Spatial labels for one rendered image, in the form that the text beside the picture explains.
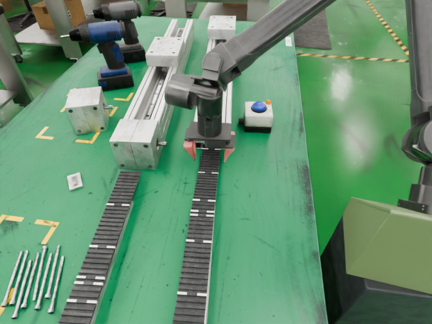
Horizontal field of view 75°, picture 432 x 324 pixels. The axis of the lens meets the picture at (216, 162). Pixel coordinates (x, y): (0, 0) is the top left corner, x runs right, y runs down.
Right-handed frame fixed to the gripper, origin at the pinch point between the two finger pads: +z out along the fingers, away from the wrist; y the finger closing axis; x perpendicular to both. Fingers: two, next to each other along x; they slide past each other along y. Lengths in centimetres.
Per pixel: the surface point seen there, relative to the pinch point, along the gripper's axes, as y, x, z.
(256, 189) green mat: -12.1, 8.6, 1.8
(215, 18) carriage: 4, -75, -10
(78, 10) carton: 164, -271, 49
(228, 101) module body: -4.1, -17.0, -6.6
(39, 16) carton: 193, -245, 48
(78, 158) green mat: 35.9, 0.5, 2.4
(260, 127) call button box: -13.9, -13.7, -0.2
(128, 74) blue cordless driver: 32.0, -37.7, -2.5
